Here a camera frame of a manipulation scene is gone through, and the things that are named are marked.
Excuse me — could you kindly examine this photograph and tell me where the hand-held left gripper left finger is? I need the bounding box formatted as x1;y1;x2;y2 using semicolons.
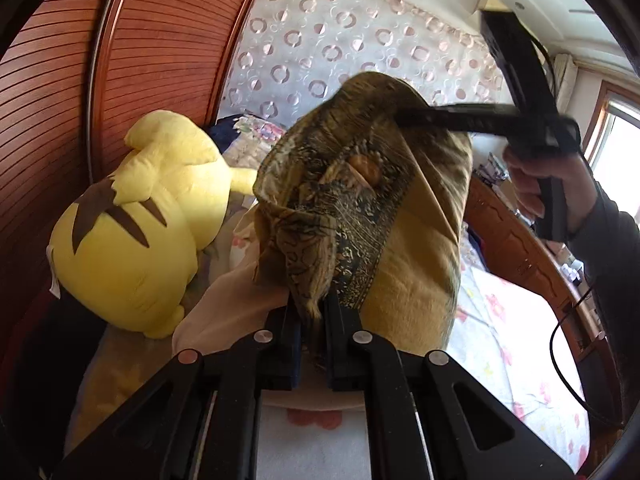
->
60;306;304;480

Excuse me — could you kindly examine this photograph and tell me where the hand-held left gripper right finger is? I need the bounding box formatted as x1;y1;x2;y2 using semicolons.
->
324;299;577;480

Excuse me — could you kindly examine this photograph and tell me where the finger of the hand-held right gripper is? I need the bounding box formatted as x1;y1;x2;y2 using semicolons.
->
399;114;522;136
395;103;522;120

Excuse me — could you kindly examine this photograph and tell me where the yellow-brown patterned shirt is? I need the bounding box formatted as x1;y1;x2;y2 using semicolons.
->
251;71;474;359

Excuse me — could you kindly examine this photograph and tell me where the person's right hand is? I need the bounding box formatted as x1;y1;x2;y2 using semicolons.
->
502;145;602;234

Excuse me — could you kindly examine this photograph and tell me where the stack of papers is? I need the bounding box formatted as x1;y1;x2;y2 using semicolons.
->
474;152;512;184

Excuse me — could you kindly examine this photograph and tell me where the white window curtain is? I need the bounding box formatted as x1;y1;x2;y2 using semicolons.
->
552;52;579;107

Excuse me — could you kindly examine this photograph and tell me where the beige cloth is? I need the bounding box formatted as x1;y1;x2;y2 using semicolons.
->
171;207;294;362

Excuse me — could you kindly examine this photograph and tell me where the wooden sideboard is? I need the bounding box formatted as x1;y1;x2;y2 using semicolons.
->
467;174;619;362

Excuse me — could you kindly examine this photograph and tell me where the circle-patterned sheer curtain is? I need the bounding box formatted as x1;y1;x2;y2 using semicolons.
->
220;0;507;134

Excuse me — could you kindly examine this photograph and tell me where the white pink-flowered sheet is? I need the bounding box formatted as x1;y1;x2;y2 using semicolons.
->
255;230;594;480

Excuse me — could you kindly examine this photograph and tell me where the yellow plush toy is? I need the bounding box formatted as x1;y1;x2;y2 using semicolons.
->
48;108;259;342

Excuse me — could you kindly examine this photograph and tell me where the floral quilt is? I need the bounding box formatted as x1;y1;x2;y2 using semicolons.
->
225;115;287;172

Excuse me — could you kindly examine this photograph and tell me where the slatted wooden wardrobe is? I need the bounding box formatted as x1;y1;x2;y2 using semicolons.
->
0;0;274;342

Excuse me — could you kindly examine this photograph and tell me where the black cable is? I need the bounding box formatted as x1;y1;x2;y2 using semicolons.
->
548;282;627;429

